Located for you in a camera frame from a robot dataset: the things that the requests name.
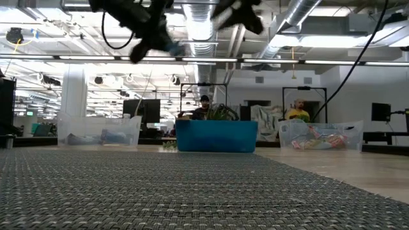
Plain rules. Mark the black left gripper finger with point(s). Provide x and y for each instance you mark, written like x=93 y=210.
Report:
x=174 y=48
x=139 y=53

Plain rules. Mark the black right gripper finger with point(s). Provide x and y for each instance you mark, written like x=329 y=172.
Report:
x=246 y=20
x=223 y=8

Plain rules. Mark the red granola bar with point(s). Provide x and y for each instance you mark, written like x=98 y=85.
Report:
x=305 y=144
x=337 y=140

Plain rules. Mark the ceiling light strip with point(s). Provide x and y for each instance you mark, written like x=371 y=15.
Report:
x=271 y=60

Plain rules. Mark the black computer monitor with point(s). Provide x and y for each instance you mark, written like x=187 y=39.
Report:
x=143 y=110

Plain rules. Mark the person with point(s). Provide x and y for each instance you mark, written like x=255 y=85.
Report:
x=201 y=111
x=297 y=113

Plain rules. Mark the green potted plant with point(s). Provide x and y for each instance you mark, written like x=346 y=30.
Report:
x=222 y=113

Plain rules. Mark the clear plastic bin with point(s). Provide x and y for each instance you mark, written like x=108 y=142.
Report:
x=96 y=124
x=351 y=134

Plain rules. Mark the blue plastic bin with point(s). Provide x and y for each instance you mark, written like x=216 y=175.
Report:
x=217 y=137

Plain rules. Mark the grey cover sheet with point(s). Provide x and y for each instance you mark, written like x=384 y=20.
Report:
x=265 y=121

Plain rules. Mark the grey woven table mat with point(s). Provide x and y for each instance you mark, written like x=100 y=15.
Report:
x=159 y=191

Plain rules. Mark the black cabinet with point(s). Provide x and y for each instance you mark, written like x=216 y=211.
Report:
x=7 y=105

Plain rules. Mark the small black monitor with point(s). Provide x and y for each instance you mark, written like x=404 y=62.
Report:
x=381 y=111

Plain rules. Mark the silver ventilation duct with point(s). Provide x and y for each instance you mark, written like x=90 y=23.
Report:
x=201 y=32
x=297 y=12

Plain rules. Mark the black background station frame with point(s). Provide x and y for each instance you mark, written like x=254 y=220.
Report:
x=303 y=87
x=204 y=84

